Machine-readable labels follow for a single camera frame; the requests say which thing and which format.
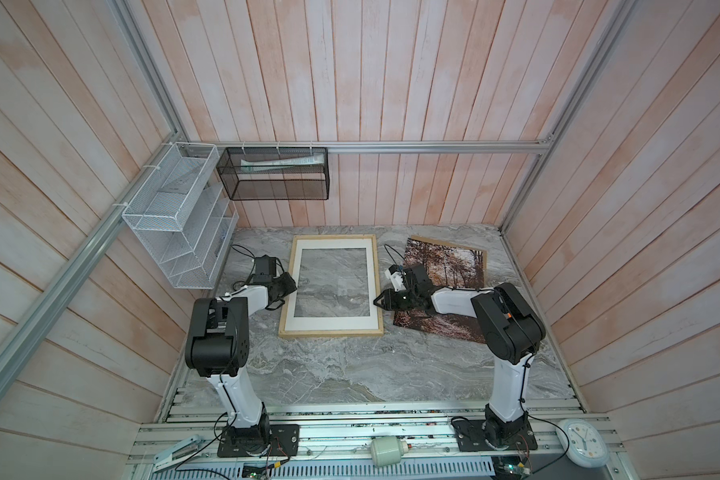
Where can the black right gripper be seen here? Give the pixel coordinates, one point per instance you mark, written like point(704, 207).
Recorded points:
point(387, 301)

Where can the autumn forest photo print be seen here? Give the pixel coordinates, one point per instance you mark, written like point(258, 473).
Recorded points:
point(447, 325)

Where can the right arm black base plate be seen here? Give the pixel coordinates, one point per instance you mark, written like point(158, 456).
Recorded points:
point(493, 435)

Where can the light wooden picture frame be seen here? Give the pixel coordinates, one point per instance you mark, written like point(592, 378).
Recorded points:
point(330, 331)

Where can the white cylindrical device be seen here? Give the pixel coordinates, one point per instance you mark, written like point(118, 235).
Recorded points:
point(388, 450)

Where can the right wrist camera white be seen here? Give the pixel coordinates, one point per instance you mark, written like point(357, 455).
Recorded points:
point(396, 276)

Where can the wooden backing board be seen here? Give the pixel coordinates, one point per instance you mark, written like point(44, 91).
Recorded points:
point(485, 258)

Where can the white mat board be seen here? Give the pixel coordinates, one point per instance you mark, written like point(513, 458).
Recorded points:
point(333, 324)

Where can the paper in black basket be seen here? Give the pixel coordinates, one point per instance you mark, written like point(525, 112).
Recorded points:
point(293, 165)

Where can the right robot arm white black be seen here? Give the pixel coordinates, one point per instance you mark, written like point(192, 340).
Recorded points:
point(510, 327)

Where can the white wire mesh shelf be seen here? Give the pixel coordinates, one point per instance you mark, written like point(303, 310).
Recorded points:
point(182, 218)

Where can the black wire mesh basket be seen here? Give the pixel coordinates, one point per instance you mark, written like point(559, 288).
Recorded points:
point(274, 186)

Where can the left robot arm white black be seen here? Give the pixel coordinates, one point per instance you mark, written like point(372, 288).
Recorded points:
point(218, 341)

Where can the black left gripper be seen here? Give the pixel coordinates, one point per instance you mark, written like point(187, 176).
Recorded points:
point(290, 283)

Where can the white wall clock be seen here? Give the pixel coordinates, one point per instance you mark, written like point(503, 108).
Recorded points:
point(583, 444)

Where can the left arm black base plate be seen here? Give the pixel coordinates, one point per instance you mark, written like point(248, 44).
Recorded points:
point(258, 441)

